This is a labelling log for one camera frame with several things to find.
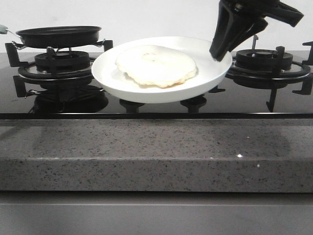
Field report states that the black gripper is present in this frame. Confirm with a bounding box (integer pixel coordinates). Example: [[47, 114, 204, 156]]
[[209, 0, 304, 61]]

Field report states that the white fried egg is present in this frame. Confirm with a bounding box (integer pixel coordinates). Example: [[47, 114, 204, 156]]
[[115, 45, 198, 88]]

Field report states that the black left pan support grate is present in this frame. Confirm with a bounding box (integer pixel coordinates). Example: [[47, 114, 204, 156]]
[[5, 39, 115, 99]]

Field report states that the black glass gas cooktop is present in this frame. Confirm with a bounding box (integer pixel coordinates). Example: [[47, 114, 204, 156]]
[[0, 53, 313, 119]]

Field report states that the black pan support grate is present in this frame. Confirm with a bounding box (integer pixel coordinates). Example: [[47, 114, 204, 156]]
[[5, 39, 115, 99], [208, 35, 313, 114]]

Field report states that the black right pan support grate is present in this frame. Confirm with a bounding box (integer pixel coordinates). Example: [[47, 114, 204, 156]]
[[208, 35, 313, 114]]

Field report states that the black gas burner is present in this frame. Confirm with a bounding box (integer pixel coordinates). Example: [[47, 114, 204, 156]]
[[234, 49, 293, 72], [35, 51, 90, 73]]

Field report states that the grey cabinet front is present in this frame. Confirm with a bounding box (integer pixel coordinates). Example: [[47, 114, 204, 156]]
[[0, 192, 313, 235]]

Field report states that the white round plate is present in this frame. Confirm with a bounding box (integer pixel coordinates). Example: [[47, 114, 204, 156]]
[[91, 36, 232, 103]]

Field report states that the black right gas burner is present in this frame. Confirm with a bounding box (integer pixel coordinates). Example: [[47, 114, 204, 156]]
[[234, 49, 293, 72]]

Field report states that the black left gas burner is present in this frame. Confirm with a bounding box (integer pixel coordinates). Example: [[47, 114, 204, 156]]
[[35, 51, 90, 73]]

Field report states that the black frying pan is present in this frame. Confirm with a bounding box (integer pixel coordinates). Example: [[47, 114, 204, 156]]
[[5, 25, 102, 49]]

